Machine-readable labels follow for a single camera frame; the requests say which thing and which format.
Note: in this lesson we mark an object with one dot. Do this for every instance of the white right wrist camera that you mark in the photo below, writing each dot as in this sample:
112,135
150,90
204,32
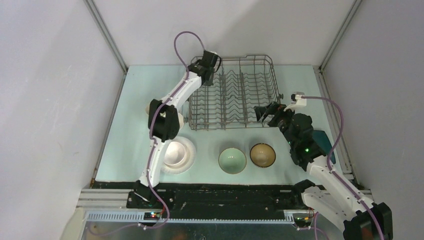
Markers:
297,102

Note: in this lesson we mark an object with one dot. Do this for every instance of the small white ribbed bowl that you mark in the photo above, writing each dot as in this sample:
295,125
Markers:
181,121

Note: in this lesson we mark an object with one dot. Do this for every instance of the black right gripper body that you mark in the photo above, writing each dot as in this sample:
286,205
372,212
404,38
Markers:
282,120

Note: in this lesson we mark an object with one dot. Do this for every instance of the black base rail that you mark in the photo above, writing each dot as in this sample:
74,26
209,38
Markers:
220,201

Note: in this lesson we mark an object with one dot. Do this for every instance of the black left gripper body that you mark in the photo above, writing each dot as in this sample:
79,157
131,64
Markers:
209,82

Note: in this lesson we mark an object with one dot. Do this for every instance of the grey wire dish rack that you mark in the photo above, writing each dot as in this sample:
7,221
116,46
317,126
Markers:
240,84

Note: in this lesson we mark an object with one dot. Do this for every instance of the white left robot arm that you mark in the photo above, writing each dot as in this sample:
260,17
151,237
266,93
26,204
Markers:
163,121

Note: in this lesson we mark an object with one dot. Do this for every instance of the right electronics board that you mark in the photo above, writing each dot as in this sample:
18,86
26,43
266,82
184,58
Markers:
301,220

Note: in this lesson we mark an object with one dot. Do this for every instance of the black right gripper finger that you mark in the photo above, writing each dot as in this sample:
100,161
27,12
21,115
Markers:
274,109
262,112

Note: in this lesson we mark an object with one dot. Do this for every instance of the light green bowl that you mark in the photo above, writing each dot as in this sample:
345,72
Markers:
232,160

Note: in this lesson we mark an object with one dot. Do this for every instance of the brown glazed bowl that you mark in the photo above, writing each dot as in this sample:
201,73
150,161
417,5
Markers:
262,155

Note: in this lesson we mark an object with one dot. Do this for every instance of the white scalloped plate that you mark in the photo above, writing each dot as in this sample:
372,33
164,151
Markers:
188,160

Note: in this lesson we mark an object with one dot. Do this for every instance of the electronics board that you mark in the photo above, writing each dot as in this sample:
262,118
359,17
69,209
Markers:
152,216
301,220

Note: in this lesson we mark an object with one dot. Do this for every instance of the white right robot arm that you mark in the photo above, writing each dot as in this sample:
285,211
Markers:
357,216

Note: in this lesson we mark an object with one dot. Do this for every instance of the left electronics board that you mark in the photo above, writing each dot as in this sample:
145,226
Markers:
152,216

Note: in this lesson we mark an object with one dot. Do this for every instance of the dark teal square plate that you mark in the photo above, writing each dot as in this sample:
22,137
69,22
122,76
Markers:
321,140

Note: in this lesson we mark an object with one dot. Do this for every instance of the pale pink bowl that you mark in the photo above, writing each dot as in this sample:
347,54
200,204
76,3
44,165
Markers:
174,154

